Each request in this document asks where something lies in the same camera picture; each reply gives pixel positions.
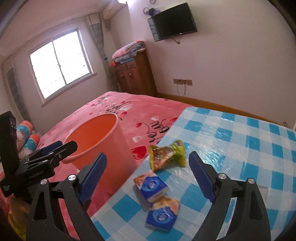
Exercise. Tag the bright bedroom window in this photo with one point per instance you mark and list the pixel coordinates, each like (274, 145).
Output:
(59, 64)

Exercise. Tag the folded pink blanket stack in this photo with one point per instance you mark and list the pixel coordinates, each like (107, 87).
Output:
(128, 51)

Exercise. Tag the blue Vinda tissue pack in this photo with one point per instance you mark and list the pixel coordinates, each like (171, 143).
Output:
(151, 186)

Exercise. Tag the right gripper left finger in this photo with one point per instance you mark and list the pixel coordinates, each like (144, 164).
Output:
(45, 220)

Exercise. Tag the yellow green snack bag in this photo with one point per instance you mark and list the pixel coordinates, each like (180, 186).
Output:
(161, 157)

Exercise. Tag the orange plastic trash bucket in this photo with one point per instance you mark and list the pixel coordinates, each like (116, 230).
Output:
(103, 134)

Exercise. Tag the wall power socket strip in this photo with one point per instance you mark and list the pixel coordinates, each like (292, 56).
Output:
(183, 81)

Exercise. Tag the wall mounted television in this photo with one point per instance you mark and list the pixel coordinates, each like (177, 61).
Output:
(172, 22)

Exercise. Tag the grey plaid curtain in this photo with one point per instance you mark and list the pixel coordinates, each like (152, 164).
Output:
(96, 32)

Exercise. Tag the brown wooden cabinet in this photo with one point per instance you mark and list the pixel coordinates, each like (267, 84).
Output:
(135, 76)

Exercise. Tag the colourful bolster pillow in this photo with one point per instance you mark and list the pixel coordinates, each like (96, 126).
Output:
(26, 139)

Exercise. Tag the blue white checkered tablecloth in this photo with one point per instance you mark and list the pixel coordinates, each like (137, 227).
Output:
(237, 146)

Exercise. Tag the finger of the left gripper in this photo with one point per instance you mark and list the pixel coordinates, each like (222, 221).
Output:
(45, 150)
(48, 163)

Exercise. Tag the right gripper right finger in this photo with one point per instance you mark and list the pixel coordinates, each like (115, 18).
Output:
(249, 220)

